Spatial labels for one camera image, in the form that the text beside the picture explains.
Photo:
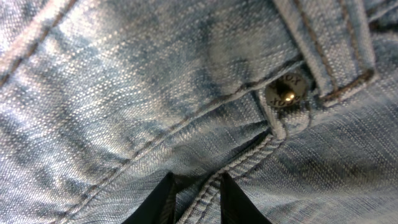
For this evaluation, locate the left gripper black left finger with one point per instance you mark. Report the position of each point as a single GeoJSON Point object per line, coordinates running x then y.
{"type": "Point", "coordinates": [159, 206]}

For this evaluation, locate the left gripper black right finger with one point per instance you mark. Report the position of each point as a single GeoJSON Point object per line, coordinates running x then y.
{"type": "Point", "coordinates": [236, 207]}

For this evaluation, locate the light blue denim shorts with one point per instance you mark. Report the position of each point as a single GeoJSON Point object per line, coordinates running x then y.
{"type": "Point", "coordinates": [295, 100]}

